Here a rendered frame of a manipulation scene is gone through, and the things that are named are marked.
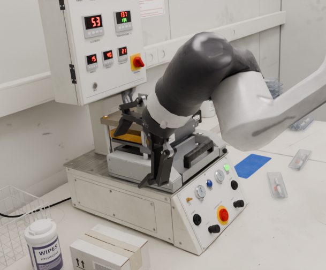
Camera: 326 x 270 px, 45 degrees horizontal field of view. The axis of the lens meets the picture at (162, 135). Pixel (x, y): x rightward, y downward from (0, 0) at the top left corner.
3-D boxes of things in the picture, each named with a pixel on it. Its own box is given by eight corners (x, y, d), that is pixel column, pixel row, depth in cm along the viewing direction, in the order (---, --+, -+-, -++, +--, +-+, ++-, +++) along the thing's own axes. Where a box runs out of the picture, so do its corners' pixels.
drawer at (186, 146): (110, 165, 132) (106, 144, 129) (150, 143, 148) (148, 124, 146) (183, 185, 115) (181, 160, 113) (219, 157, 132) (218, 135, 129)
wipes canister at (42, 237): (27, 274, 111) (16, 229, 106) (51, 256, 118) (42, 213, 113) (46, 285, 107) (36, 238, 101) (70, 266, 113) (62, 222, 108)
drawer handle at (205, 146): (183, 167, 118) (182, 155, 116) (208, 149, 129) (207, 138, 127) (189, 169, 117) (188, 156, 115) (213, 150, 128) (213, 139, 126)
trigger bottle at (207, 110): (198, 117, 216) (196, 72, 208) (204, 112, 223) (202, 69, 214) (212, 118, 212) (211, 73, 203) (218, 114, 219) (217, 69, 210)
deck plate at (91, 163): (63, 166, 137) (62, 163, 137) (128, 133, 163) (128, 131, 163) (171, 197, 111) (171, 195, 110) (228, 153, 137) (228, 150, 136)
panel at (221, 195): (202, 252, 114) (176, 194, 112) (247, 204, 136) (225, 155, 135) (207, 251, 113) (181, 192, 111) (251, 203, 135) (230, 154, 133)
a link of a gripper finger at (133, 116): (145, 128, 78) (144, 121, 78) (118, 119, 87) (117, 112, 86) (161, 124, 80) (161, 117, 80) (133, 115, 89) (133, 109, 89)
